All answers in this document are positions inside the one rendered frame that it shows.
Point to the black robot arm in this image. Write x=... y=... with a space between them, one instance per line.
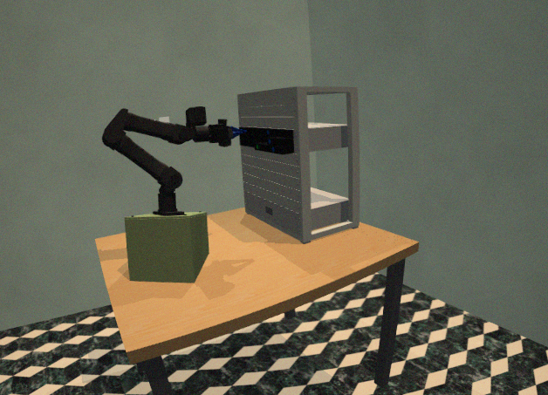
x=167 y=177

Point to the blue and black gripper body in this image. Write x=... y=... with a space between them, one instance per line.
x=227 y=142

